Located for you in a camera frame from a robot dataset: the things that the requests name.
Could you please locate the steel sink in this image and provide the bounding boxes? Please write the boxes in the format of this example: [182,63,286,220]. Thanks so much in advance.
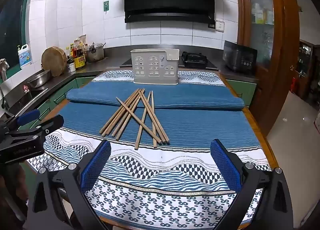
[1,88,48,117]

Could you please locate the green wall sticker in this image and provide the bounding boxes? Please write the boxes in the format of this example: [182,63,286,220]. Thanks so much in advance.
[103,0,109,12]

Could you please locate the steel pressure cooker pot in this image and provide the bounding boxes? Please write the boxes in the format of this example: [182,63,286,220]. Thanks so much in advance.
[85,43,105,63]

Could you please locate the yellow label sauce bottle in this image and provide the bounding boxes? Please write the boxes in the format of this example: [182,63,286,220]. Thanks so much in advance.
[74,49,86,69]

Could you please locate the steel mixing bowl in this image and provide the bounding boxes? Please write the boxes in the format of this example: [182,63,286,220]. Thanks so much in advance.
[27,70,51,89]

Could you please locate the wooden chopstick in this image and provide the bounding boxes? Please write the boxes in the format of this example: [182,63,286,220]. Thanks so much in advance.
[151,90,158,149]
[106,94,138,135]
[139,90,166,143]
[111,89,145,140]
[99,90,138,137]
[115,96,140,140]
[140,89,170,143]
[135,107,147,150]
[116,97,162,143]
[99,89,145,137]

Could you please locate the black gas stove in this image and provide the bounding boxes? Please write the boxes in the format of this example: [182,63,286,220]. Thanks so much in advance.
[120,49,219,71]

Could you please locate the wooden glass door cabinet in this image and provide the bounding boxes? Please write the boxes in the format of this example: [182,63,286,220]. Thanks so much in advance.
[238,0,300,136]

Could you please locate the white wall socket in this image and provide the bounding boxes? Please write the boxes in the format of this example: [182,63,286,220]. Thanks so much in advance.
[215,20,225,32]

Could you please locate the round wooden chopping block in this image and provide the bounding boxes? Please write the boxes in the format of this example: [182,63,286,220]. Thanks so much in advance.
[41,46,67,77]

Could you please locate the blue white detergent jug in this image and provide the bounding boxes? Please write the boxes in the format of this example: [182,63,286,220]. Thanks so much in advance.
[17,44,32,69]

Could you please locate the white plastic utensil holder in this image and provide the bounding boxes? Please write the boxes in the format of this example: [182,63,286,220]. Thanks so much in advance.
[130,48,180,85]

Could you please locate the small white jar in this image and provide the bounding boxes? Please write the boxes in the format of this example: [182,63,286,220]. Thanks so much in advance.
[68,62,76,73]

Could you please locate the blue white patterned cloth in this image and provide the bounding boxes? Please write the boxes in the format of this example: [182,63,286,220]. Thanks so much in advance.
[28,85,270,229]

